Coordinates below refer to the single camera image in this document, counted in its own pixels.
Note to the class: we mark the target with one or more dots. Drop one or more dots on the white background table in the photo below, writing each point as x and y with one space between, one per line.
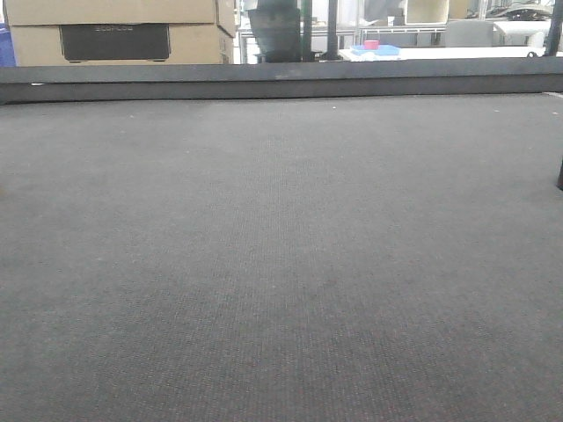
445 53

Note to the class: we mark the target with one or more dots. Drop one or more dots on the upper cardboard box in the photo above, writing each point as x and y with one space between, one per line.
41 12

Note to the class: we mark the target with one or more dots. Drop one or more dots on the black pole at right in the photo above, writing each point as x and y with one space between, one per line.
554 35

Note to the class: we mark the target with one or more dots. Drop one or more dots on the black office chair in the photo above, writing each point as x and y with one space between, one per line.
283 31

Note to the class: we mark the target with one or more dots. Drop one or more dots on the pink tape roll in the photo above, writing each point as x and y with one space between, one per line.
371 44

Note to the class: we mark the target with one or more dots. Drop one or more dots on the blue flat tray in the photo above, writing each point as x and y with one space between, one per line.
380 53

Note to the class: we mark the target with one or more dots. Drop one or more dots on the grey table edge rail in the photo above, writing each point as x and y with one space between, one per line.
280 80

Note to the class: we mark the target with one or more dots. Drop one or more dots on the lower cardboard box black print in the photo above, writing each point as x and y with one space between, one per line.
190 44

